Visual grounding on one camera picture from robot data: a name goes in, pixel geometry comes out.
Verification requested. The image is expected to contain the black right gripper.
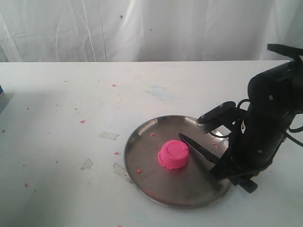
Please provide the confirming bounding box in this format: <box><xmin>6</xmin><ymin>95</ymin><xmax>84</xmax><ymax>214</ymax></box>
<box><xmin>209</xmin><ymin>113</ymin><xmax>288</xmax><ymax>193</ymax></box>

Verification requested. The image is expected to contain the black knife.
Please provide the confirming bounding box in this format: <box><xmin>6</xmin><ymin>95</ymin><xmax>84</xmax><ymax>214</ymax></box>
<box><xmin>178</xmin><ymin>133</ymin><xmax>220</xmax><ymax>164</ymax></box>

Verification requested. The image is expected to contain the pink clay lump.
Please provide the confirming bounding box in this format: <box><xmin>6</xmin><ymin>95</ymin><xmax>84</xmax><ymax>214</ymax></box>
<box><xmin>158</xmin><ymin>140</ymin><xmax>189</xmax><ymax>170</ymax></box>

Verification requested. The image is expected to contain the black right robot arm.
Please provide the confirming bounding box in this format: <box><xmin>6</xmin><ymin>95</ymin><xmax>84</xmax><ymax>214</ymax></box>
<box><xmin>210</xmin><ymin>57</ymin><xmax>303</xmax><ymax>193</ymax></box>

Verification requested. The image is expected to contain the round steel plate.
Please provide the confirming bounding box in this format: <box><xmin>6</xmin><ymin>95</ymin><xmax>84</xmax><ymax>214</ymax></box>
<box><xmin>124</xmin><ymin>115</ymin><xmax>231</xmax><ymax>208</ymax></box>

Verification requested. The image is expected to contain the white backdrop curtain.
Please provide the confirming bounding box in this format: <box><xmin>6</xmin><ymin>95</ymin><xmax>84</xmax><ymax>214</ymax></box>
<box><xmin>0</xmin><ymin>0</ymin><xmax>303</xmax><ymax>62</ymax></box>

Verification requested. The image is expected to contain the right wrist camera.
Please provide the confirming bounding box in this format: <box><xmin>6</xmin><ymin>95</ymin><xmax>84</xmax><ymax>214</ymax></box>
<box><xmin>196</xmin><ymin>101</ymin><xmax>237</xmax><ymax>134</ymax></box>

